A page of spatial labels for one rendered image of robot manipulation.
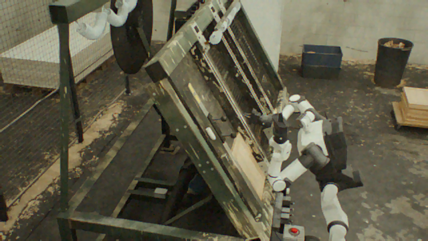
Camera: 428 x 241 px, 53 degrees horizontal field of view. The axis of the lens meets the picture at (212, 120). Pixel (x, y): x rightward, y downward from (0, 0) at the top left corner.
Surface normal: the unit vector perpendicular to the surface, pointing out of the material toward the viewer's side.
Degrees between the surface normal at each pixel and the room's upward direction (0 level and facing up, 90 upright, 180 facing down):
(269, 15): 90
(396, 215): 0
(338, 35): 90
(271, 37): 90
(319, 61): 90
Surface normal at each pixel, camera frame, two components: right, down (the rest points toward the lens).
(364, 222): 0.01, -0.87
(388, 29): -0.24, 0.47
